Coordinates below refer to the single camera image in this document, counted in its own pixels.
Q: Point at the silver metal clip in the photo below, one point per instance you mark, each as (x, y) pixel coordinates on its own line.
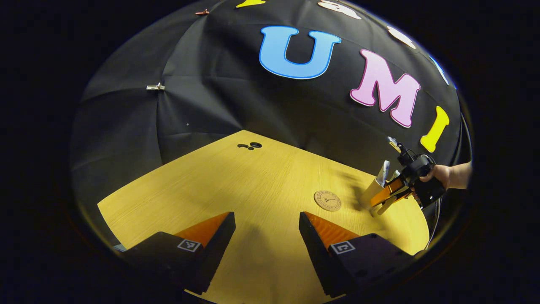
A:
(155, 87)

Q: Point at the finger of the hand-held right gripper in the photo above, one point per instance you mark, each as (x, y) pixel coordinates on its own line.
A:
(388, 192)
(403, 196)

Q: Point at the red clip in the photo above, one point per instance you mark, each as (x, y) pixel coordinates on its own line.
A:
(202, 12)

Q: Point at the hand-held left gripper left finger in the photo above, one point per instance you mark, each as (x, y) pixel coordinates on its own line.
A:
(215, 253)

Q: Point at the pale green toothbrush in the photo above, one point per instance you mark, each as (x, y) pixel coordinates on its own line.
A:
(395, 175)

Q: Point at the wooden desktop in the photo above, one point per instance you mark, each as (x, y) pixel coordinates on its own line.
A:
(261, 190)

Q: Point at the black backdrop cloth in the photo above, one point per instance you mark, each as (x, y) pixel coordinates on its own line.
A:
(219, 97)

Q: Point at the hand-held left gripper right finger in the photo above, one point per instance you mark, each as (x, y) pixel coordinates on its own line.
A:
(316, 253)

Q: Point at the beige cup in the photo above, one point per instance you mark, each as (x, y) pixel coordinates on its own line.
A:
(371, 191)

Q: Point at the round brown coaster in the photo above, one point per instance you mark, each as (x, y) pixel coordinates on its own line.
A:
(327, 200)

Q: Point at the white toothpaste tube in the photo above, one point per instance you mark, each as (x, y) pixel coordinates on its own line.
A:
(383, 173)

